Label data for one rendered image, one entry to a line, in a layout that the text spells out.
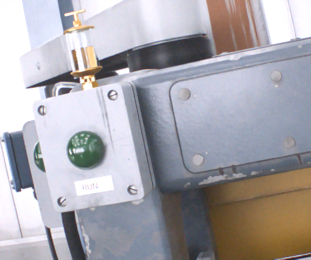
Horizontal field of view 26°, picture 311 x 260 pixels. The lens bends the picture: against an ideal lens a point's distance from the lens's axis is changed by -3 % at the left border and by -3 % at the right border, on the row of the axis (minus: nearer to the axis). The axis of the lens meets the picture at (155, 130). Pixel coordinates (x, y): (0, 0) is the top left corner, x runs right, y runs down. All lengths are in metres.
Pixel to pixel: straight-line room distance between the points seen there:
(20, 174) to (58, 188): 0.50
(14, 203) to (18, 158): 5.34
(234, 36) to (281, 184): 0.32
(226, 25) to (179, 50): 0.38
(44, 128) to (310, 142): 0.21
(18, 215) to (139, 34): 5.71
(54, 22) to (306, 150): 5.10
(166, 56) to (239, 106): 0.14
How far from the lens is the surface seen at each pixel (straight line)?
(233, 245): 0.88
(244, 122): 0.56
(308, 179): 0.81
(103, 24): 0.76
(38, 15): 5.66
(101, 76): 1.04
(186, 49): 0.68
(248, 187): 0.81
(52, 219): 1.03
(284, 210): 0.86
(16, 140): 1.03
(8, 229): 6.44
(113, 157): 0.53
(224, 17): 1.05
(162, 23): 0.68
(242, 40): 1.05
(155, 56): 0.68
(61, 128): 0.54
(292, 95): 0.55
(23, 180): 1.04
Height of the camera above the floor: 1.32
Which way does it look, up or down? 3 degrees down
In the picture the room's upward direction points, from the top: 12 degrees counter-clockwise
